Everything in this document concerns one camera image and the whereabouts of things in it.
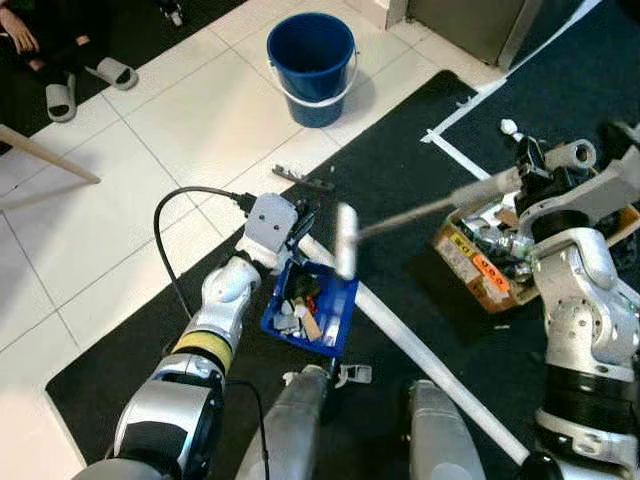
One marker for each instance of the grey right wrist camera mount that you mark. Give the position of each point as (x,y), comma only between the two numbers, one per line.
(595,190)

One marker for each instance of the grey robot leg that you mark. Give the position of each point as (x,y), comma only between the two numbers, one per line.
(290,430)
(445,440)

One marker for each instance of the cardboard box of rubbish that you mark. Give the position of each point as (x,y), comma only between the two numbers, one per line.
(470,265)

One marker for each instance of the grey slipper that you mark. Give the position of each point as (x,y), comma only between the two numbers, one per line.
(112,72)
(60,98)

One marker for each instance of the black floor mat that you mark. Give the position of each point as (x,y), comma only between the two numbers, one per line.
(120,30)
(580,80)
(375,440)
(400,150)

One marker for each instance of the seated person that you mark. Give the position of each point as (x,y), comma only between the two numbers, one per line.
(15,30)

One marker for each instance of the grey right robot leg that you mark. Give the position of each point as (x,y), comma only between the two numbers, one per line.
(445,440)

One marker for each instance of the black rubbish piece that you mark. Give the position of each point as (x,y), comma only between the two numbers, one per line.
(303,288)

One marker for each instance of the grey metal cabinet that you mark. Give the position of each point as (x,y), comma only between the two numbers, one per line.
(470,25)

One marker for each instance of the blue plastic bucket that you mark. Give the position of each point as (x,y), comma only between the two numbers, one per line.
(310,60)

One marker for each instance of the small white plastic object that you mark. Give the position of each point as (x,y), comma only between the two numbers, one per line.
(510,127)

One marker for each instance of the long white tape strip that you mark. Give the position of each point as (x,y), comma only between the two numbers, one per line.
(420,352)

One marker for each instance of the crumpled white paper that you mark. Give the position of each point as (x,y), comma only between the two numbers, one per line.
(285,320)

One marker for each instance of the black flat strip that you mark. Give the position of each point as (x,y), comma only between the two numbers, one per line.
(300,178)

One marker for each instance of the small brown cardboard piece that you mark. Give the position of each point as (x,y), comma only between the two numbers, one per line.
(308,325)

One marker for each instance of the grey left robot leg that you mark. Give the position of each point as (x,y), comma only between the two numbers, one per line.
(290,430)

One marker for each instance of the grey plastic clip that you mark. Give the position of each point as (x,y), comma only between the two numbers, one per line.
(355,374)

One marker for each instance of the wooden furniture leg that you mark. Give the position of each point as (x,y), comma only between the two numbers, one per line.
(50,155)

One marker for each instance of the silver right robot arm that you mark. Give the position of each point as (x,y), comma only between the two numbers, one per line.
(580,300)

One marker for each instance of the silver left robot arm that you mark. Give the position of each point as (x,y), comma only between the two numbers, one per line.
(225,295)

